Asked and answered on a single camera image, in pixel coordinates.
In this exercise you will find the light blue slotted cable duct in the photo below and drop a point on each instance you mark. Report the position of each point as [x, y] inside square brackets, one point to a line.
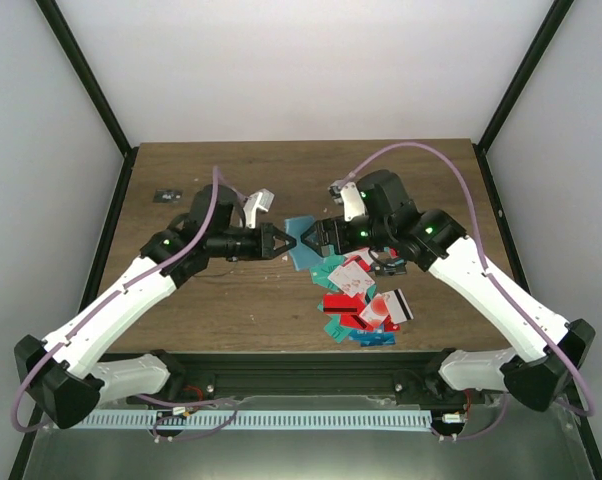
[262, 420]

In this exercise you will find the teal card front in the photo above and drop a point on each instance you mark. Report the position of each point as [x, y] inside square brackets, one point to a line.
[335, 330]

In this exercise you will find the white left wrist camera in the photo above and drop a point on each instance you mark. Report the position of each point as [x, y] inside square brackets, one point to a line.
[258, 202]

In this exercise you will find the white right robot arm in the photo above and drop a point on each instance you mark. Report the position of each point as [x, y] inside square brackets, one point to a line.
[545, 350]

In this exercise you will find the red card black stripe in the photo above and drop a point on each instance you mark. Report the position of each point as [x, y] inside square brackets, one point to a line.
[343, 304]

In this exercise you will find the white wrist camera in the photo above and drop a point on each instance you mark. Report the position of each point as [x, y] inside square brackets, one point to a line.
[350, 198]
[258, 202]

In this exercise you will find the black left frame post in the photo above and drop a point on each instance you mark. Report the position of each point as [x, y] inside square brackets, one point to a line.
[74, 54]

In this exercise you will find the white card pagoda print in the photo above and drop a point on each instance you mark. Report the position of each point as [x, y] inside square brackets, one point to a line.
[351, 279]

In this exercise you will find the blue card front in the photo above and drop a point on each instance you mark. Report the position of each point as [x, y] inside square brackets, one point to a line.
[372, 338]

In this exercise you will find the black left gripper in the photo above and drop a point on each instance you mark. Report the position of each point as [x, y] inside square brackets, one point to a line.
[265, 248]

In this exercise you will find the white card red circle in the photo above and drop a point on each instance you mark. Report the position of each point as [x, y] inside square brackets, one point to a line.
[376, 311]

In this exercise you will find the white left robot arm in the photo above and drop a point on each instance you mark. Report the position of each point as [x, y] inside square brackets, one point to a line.
[64, 373]

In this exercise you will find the black frame post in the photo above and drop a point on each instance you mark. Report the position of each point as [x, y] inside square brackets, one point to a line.
[74, 54]
[542, 39]

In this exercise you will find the white card black stripe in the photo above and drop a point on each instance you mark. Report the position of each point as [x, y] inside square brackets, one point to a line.
[397, 306]

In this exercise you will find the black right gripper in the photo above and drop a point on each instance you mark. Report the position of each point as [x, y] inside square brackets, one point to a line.
[327, 228]

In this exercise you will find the blue card holder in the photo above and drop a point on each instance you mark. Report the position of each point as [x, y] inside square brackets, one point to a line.
[309, 252]

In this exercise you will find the black VIP card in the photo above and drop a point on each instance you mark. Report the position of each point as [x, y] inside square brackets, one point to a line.
[167, 196]

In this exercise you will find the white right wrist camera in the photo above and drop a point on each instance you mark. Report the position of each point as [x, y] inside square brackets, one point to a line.
[350, 198]

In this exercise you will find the teal card left pile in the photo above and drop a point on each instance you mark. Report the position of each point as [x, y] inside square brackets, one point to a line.
[319, 275]

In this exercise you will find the black right frame post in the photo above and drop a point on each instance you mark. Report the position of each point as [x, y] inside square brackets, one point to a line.
[542, 39]

